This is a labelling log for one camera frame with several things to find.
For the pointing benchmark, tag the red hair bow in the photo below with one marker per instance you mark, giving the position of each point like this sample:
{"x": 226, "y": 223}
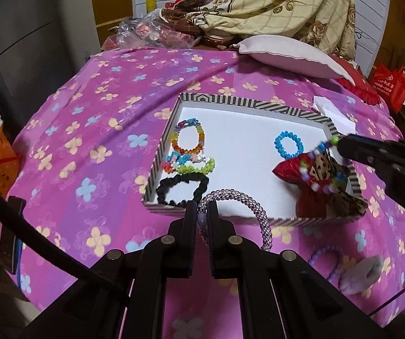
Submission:
{"x": 289, "y": 173}

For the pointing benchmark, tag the yellow bottle cap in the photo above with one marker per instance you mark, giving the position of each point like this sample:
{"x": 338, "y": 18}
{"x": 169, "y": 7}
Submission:
{"x": 150, "y": 5}

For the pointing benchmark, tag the beige floral quilt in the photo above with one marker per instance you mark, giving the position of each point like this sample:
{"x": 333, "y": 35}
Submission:
{"x": 276, "y": 3}

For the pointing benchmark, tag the black scrunchie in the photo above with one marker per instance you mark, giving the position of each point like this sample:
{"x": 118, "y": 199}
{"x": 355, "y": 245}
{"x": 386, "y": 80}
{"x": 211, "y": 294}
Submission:
{"x": 200, "y": 187}

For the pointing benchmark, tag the striped cardboard box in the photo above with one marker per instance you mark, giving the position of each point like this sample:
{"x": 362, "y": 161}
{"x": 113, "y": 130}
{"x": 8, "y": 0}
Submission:
{"x": 241, "y": 137}

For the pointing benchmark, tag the red frilled cushion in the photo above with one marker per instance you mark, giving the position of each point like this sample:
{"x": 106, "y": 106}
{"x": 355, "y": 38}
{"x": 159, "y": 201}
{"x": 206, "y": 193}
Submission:
{"x": 359, "y": 83}

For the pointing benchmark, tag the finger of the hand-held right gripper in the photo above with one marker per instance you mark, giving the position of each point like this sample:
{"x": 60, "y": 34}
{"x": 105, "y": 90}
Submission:
{"x": 365, "y": 150}

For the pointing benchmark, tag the red paper bag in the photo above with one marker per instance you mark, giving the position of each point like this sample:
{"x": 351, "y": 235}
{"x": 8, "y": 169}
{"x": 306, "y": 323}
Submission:
{"x": 391, "y": 86}

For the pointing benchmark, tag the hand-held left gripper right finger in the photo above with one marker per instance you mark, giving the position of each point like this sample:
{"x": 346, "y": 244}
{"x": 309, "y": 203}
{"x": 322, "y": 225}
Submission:
{"x": 215, "y": 240}

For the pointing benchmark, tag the blue flat case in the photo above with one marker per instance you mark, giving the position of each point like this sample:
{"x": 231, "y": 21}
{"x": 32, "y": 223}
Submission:
{"x": 19, "y": 257}

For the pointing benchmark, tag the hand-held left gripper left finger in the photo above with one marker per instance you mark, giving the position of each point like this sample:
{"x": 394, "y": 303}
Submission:
{"x": 188, "y": 233}

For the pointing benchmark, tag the pink floral bedsheet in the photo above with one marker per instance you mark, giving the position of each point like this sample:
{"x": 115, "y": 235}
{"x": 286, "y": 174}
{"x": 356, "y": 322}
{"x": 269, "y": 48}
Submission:
{"x": 100, "y": 183}

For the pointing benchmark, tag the white pillow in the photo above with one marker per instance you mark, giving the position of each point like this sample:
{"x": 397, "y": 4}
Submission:
{"x": 294, "y": 54}

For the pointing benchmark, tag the grey fluffy scrunchie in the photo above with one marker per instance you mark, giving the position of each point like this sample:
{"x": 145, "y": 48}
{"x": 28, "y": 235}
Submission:
{"x": 359, "y": 275}

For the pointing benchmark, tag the clear plastic bag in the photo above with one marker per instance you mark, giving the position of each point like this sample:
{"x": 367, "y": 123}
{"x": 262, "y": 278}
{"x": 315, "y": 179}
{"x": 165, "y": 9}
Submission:
{"x": 153, "y": 31}

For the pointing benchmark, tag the black phone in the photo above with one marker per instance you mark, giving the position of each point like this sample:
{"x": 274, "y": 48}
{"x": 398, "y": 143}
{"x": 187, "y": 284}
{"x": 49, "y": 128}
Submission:
{"x": 10, "y": 233}

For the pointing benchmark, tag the round wooden stand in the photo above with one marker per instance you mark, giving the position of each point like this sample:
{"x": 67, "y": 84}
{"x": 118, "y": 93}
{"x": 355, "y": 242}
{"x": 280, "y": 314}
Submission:
{"x": 218, "y": 39}

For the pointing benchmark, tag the leopard print hair bow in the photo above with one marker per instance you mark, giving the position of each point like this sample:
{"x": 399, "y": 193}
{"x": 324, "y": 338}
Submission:
{"x": 322, "y": 171}

